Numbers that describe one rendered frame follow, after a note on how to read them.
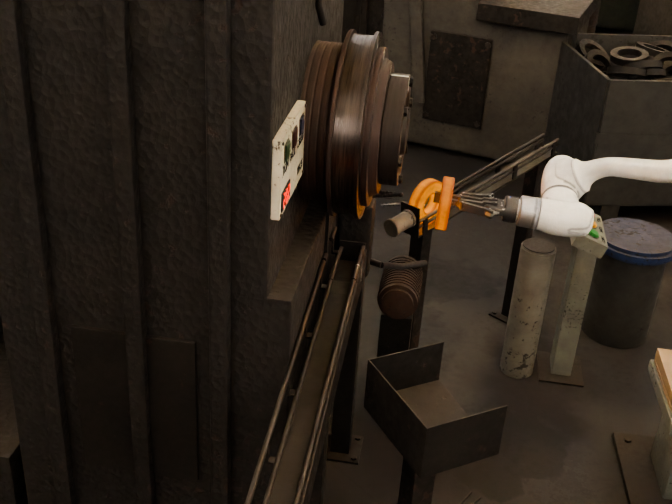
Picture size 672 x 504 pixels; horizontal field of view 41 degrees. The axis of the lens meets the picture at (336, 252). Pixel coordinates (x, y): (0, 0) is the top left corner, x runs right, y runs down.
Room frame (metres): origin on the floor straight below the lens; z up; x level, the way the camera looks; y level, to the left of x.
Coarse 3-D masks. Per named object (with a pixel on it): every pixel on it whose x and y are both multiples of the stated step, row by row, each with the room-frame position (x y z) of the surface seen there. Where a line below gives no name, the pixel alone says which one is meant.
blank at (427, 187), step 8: (424, 184) 2.57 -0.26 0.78; (432, 184) 2.58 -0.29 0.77; (440, 184) 2.61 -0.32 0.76; (416, 192) 2.55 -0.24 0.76; (424, 192) 2.55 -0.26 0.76; (432, 192) 2.58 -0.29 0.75; (416, 200) 2.53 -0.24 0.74; (424, 200) 2.55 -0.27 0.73; (432, 200) 2.61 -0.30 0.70; (432, 208) 2.60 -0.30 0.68; (432, 216) 2.59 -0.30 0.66
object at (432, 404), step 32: (416, 352) 1.74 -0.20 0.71; (384, 384) 1.61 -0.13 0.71; (416, 384) 1.75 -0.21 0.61; (384, 416) 1.60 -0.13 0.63; (416, 416) 1.49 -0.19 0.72; (448, 416) 1.65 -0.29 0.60; (480, 416) 1.51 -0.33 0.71; (416, 448) 1.48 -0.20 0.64; (448, 448) 1.48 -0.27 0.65; (480, 448) 1.52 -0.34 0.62; (416, 480) 1.60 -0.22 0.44
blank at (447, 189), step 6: (444, 180) 2.32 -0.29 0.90; (450, 180) 2.32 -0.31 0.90; (444, 186) 2.29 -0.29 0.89; (450, 186) 2.30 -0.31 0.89; (444, 192) 2.28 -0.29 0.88; (450, 192) 2.28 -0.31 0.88; (444, 198) 2.27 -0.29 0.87; (450, 198) 2.27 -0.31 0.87; (444, 204) 2.26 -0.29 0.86; (450, 204) 2.26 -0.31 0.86; (438, 210) 2.26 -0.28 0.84; (444, 210) 2.25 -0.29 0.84; (438, 216) 2.26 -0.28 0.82; (444, 216) 2.25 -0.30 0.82; (438, 222) 2.26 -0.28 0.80; (444, 222) 2.26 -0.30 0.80; (438, 228) 2.28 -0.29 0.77; (444, 228) 2.27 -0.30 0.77
